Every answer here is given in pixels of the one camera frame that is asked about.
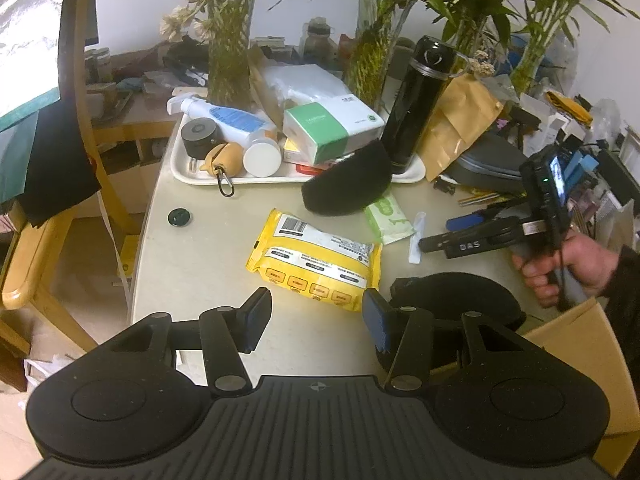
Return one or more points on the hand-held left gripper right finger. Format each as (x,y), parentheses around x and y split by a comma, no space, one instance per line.
(377,320)

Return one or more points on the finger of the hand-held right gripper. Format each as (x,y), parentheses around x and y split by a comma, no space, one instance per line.
(465,221)
(434,245)

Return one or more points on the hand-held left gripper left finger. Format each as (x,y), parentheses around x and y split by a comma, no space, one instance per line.
(256,320)

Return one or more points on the yellow wipes packet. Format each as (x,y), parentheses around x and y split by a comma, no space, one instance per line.
(310,260)

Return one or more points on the brown cardboard box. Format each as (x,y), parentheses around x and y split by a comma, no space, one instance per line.
(590,345)

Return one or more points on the person's right hand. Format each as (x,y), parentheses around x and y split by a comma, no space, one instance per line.
(585,260)

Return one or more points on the white plastic sachet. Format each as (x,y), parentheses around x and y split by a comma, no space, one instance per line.
(417,237)

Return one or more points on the bundle of coloured sticks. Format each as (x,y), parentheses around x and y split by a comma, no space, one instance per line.
(485,198)

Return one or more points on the small black clip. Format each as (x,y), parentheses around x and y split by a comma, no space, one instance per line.
(443,187)

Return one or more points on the light blue box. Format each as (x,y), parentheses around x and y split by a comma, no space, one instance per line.
(584,166)

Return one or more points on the green wipes packet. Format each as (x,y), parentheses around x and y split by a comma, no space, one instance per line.
(390,217)

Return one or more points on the grey zip case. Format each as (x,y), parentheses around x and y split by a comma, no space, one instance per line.
(487,160)

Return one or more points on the white tall box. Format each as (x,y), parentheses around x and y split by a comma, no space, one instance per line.
(555,127)

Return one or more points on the yellow flat packet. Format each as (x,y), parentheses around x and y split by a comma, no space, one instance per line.
(567,105)

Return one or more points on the brown paper envelope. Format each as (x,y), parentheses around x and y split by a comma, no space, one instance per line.
(460,120)

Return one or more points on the black thermos bottle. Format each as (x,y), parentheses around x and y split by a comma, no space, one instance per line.
(412,110)

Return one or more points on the small dark round lid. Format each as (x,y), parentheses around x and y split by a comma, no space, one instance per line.
(179,217)

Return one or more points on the red snack packet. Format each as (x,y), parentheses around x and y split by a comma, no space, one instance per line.
(315,168)

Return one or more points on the bamboo plant in glass vase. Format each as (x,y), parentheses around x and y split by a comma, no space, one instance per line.
(372,60)
(475,15)
(540,45)

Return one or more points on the green and white tissue box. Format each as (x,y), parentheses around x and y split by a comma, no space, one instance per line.
(325,130)

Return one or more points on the tan pouch with carabiner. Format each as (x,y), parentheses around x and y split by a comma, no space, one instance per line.
(222,157)

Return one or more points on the white plastic tray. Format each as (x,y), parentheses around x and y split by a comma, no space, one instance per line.
(182,165)

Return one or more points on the black round canister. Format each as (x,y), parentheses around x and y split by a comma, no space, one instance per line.
(200,137)

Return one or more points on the white spray bottle blue label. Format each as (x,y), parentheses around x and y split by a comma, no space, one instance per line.
(230,117)

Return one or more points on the white plastic bag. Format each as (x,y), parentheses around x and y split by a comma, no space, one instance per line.
(300,80)

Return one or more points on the wooden chair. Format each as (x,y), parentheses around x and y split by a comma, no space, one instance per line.
(30,270)

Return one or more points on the glass jar dark contents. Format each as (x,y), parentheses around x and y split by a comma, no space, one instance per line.
(318,40)

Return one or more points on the wooden side table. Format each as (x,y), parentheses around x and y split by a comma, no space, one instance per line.
(135,120)

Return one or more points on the black cloth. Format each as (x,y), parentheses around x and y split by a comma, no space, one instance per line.
(55,160)

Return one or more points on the dried flowers in glass vase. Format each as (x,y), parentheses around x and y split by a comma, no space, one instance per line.
(227,60)

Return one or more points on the silver foil bag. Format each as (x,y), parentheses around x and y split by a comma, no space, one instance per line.
(25,35)

